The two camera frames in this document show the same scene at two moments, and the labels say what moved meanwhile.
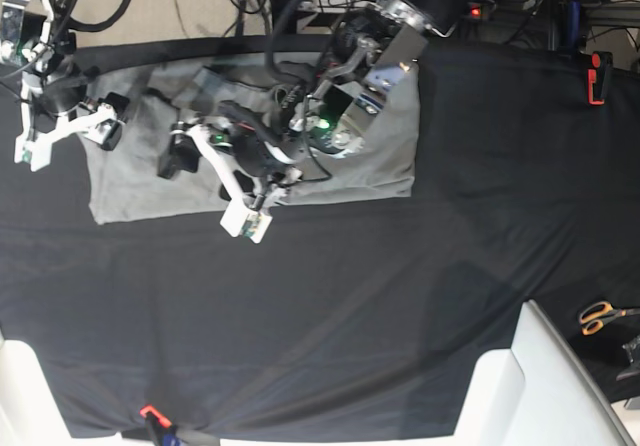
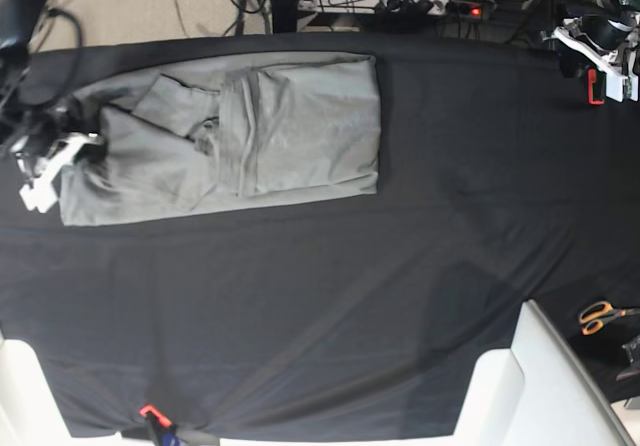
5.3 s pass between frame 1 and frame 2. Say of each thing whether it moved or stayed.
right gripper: moved
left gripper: moved
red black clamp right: stayed
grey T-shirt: moved
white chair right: stayed
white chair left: stayed
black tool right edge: stayed
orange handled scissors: stayed
